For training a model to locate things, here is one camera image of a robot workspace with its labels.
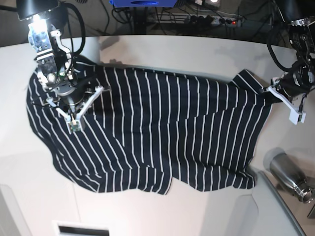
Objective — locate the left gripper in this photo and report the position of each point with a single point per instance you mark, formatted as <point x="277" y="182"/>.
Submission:
<point x="297" y="80"/>

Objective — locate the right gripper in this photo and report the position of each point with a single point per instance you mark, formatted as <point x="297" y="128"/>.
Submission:
<point x="73" y="99"/>

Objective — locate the navy white striped t-shirt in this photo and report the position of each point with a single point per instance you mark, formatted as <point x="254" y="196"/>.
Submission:
<point x="150" y="127"/>

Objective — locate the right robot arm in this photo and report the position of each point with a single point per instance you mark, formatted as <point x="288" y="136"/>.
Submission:
<point x="56" y="61"/>

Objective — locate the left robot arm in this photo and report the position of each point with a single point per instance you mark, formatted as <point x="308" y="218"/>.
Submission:
<point x="298" y="19"/>

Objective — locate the stainless steel water bottle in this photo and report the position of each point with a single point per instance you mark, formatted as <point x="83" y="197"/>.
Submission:
<point x="292" y="179"/>

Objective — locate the blue box with oval hole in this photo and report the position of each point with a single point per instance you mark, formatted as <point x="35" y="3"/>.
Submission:
<point x="143" y="3"/>

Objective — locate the white power strip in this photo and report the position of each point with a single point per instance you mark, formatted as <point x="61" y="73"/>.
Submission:
<point x="184" y="18"/>

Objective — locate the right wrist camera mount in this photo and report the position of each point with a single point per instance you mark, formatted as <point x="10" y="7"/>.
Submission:
<point x="74" y="120"/>

